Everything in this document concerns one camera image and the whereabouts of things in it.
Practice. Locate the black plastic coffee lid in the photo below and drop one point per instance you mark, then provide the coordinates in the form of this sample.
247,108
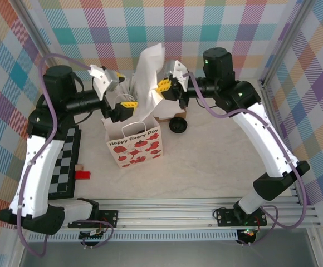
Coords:
178,125

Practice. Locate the aluminium frame post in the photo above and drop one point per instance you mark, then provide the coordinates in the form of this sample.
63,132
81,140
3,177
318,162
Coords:
284,41
36,33

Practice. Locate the small circuit board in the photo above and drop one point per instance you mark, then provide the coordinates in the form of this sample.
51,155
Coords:
249,233
93,236

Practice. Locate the red block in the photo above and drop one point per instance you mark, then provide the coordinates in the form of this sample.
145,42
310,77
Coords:
83,175

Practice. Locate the white napkin stack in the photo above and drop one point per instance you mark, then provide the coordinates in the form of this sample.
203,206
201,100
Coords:
167,108

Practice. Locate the small wooden block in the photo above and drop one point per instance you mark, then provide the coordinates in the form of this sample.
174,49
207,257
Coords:
79,167

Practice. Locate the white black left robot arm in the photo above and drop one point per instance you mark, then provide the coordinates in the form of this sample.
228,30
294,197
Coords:
39,172

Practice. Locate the aluminium side rail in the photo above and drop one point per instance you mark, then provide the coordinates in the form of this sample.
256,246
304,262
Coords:
265,91

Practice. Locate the white wrapped paper straw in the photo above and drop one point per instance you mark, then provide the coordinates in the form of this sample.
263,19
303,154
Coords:
126,89
133,86

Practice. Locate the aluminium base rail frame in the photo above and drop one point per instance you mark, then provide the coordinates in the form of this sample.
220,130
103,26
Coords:
164,214

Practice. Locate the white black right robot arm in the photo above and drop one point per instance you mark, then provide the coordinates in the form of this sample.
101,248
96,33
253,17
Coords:
264,144

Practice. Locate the black silver checkerboard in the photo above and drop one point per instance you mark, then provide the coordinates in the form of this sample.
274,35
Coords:
66,167

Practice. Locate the white paper napkin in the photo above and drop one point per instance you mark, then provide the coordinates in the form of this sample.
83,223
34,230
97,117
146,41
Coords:
150,69

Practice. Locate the white red printed paper bag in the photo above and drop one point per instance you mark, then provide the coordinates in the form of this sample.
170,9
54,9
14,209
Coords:
139,150

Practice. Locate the brown cardboard napkin tray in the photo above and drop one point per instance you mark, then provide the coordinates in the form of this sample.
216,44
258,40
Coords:
179,115

